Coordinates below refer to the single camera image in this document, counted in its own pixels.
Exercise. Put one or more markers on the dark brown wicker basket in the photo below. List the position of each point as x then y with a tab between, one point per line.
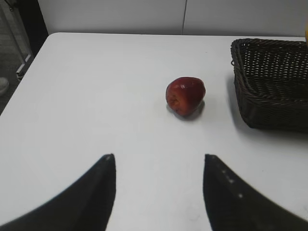
271	83

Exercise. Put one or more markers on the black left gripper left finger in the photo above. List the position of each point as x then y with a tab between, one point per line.
86	205

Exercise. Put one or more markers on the dark red apple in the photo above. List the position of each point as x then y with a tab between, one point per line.
184	95

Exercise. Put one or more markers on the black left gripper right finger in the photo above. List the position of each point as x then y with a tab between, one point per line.
233	205

